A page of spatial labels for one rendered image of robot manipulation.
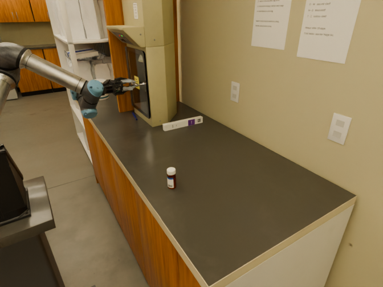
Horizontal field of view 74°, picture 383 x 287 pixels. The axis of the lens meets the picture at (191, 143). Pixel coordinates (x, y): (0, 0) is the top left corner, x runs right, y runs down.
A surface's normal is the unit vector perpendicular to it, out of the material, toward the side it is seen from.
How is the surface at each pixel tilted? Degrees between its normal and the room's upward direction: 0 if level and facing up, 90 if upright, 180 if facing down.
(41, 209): 0
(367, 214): 90
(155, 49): 90
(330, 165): 90
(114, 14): 90
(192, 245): 0
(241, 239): 0
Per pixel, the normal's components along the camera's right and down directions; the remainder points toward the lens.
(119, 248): 0.00, -0.89
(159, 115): 0.52, 0.39
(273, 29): -0.85, 0.25
